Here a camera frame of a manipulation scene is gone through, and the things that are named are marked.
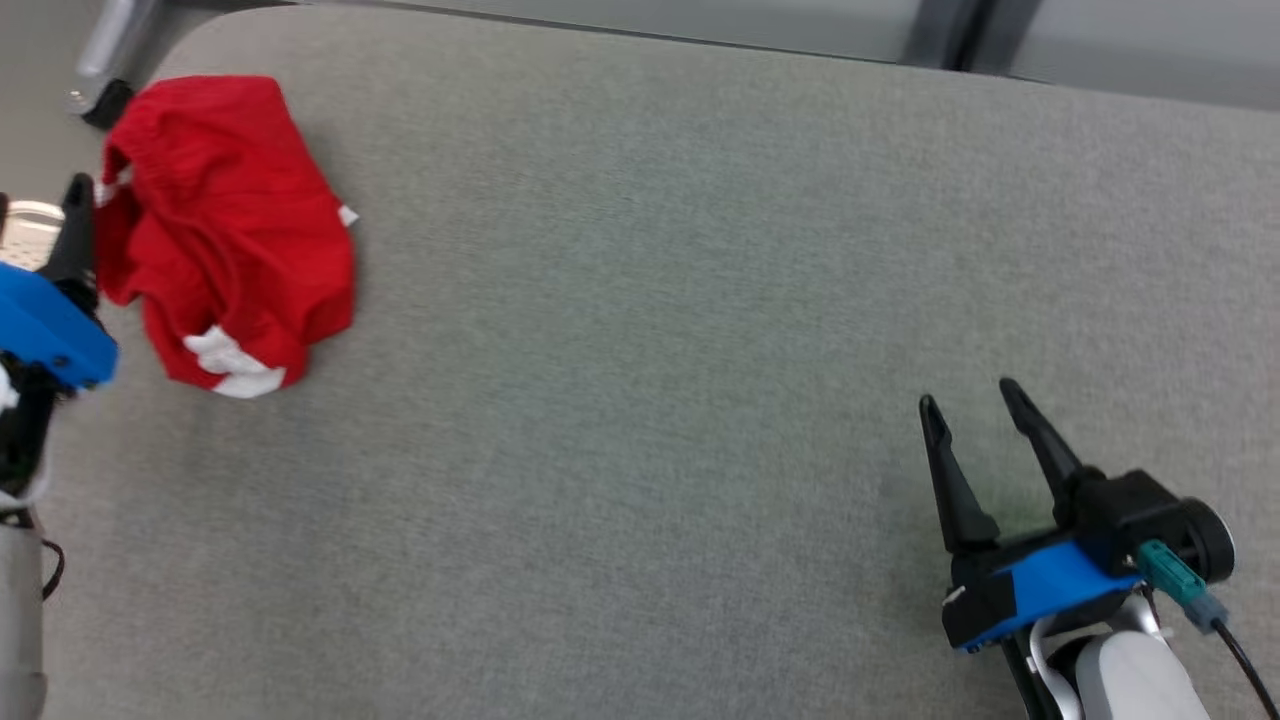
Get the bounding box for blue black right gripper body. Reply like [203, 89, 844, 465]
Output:
[942, 535, 1143, 653]

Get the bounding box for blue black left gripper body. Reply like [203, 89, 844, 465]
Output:
[0, 262, 119, 498]

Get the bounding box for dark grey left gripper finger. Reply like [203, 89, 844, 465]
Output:
[40, 173, 98, 311]

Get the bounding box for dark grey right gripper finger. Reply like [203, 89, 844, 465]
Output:
[918, 395, 1001, 557]
[998, 378, 1087, 501]

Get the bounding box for red shorts with white trim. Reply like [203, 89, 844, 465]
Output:
[93, 75, 359, 401]

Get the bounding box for black caster wheel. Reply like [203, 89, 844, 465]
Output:
[68, 78, 136, 131]

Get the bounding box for green right cable connector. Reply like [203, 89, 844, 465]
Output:
[1137, 540, 1231, 633]

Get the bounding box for grey metal frame leg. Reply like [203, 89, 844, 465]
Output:
[75, 0, 166, 81]

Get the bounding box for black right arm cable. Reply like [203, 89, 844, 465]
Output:
[1212, 618, 1280, 720]

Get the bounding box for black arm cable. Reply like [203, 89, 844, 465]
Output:
[1212, 618, 1280, 720]
[38, 538, 67, 603]

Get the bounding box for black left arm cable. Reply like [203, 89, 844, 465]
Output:
[38, 538, 67, 603]

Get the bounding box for grey double frame post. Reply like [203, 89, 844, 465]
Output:
[903, 0, 1043, 73]

